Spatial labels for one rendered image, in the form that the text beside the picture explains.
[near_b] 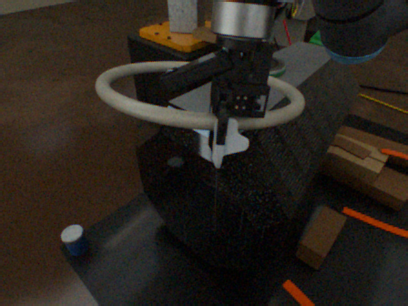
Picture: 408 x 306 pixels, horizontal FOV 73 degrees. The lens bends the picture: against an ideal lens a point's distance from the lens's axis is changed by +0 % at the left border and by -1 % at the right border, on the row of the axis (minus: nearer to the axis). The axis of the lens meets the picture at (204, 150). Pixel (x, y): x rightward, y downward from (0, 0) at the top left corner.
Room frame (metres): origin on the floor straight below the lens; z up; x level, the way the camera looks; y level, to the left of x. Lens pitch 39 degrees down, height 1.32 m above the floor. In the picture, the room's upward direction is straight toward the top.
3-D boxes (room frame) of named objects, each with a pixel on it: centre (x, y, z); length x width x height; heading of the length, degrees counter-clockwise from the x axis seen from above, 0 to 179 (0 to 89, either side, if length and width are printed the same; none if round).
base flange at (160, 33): (1.95, 0.11, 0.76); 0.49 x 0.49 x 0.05; 46
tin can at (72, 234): (0.80, 0.65, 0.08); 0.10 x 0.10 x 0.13
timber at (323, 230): (0.82, -0.61, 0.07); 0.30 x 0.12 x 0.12; 139
